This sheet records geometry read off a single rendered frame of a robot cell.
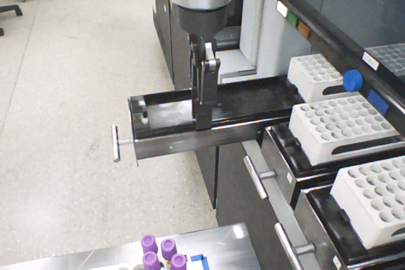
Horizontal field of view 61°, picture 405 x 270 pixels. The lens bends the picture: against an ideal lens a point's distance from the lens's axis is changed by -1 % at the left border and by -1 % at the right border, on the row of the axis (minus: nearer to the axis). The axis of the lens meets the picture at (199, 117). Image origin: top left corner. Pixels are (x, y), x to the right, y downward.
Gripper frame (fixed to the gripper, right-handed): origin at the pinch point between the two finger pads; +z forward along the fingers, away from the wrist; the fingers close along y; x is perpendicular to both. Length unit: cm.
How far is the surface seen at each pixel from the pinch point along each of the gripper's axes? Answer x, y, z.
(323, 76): -25.5, 1.6, -2.0
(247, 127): -8.6, -2.2, 4.8
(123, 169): 22, 65, 84
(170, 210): 4, 38, 84
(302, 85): -21.7, 2.6, 0.2
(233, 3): -19.0, 39.8, -2.6
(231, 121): -5.6, -1.1, 3.5
